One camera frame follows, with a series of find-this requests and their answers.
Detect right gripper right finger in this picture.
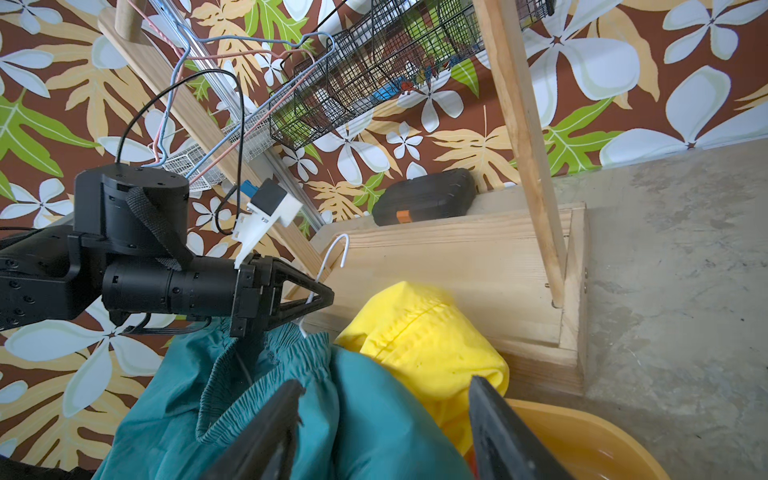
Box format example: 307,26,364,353
469,376,572,480

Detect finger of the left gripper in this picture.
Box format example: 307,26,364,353
272,259,335,315

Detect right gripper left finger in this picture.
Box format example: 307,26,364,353
201,380,305,480

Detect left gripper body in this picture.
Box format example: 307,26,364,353
229,255,280,338

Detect green shorts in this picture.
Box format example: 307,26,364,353
96,320,471,479

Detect yellow shorts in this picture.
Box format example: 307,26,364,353
335,281,510,455

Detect white wire hanger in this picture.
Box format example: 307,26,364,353
294,233,351,338

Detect pink wire hanger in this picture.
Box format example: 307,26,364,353
110,1,324,146

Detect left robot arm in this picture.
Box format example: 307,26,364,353
1,161,334,338

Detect yellow plastic tray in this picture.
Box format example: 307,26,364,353
507,399,669,479

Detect wooden clothes rack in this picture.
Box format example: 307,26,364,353
95,0,589,397

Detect black tool case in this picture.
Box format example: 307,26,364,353
372,168,477,226

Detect black mesh basket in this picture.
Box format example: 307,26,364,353
268,0,556,151

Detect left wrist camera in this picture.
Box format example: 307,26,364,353
232,179,302,269

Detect white wire basket left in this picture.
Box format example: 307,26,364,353
161,112,273,192

